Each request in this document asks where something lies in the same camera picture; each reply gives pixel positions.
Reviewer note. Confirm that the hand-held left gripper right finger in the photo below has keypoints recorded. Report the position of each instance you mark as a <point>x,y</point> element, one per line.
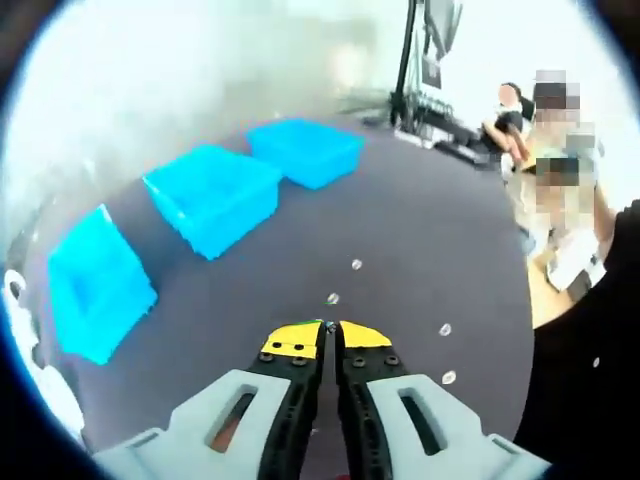
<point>465,430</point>

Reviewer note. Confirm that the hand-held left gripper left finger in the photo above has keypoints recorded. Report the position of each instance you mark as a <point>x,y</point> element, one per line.
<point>185,425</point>

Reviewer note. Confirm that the screws nuts washers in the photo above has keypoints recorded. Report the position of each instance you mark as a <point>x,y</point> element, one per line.
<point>448,377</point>

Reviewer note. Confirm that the blue plastic bin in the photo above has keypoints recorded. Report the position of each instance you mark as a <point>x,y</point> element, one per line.
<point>130,295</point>
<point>220,220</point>
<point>310,160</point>

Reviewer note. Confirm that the white plastic bottles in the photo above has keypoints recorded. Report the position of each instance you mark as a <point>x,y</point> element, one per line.
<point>55,395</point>

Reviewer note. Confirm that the cluttered office desk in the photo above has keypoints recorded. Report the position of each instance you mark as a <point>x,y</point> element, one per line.
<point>450,135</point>

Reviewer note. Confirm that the black screen stand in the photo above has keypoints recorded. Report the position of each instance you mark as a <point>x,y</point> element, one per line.
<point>402,75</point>

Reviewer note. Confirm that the desktop computer monitor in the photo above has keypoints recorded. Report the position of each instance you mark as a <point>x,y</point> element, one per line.
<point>432,70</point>

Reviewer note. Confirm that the black wall screen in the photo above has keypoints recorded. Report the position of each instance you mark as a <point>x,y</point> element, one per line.
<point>442,20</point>

